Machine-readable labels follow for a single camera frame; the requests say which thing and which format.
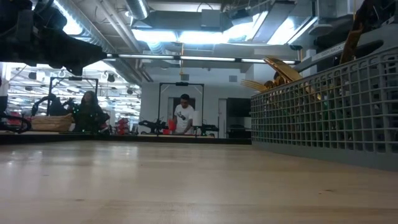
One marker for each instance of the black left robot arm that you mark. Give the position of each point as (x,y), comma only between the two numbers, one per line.
(28,12)

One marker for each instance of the wicker basket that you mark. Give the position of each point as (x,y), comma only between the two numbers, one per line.
(53,123)

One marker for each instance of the person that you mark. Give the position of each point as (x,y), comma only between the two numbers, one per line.
(88,112)
(183,116)

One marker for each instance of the ceiling light strip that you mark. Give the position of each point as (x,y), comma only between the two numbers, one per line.
(202,58)

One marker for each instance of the black workstation frame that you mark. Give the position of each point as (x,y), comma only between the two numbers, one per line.
(49,93)
(159,102)

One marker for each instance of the black cabinet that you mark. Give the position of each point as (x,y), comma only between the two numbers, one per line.
(237,109)

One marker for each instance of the black aluminium table frame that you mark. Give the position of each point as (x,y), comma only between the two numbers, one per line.
(124,139)

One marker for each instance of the grey plastic cutlery basket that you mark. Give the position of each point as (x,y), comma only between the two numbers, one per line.
(329,115)

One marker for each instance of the black neighbouring robot arm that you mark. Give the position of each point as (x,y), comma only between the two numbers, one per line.
(154,124)

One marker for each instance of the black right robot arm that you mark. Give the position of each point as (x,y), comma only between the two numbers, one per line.
(382,12)

